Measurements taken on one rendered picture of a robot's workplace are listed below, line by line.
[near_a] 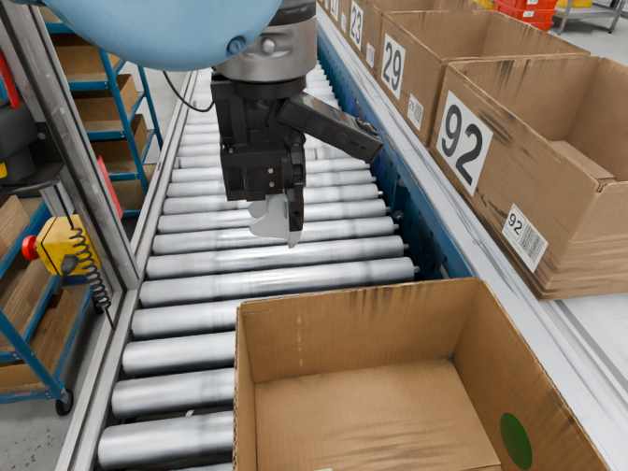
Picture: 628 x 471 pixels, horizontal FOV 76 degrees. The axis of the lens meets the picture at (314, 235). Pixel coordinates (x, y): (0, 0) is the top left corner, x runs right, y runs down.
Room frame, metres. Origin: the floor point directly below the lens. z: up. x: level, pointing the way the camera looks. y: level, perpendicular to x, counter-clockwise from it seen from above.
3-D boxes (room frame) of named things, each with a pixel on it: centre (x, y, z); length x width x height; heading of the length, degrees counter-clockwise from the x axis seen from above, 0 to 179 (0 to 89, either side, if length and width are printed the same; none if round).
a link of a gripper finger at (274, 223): (0.36, 0.04, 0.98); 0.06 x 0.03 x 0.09; 99
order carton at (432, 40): (0.95, -0.34, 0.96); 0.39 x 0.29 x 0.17; 7
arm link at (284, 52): (0.37, 0.04, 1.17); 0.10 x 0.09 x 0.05; 9
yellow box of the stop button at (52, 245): (0.45, 0.39, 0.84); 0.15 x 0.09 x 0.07; 8
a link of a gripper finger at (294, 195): (0.35, 0.02, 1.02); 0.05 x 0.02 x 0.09; 9
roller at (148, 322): (0.45, 0.05, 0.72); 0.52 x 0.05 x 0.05; 98
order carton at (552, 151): (0.54, -0.40, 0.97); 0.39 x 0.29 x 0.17; 8
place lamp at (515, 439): (0.19, -0.22, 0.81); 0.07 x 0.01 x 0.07; 8
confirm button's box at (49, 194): (0.49, 0.36, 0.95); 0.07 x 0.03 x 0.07; 8
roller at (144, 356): (0.38, 0.04, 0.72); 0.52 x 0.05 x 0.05; 98
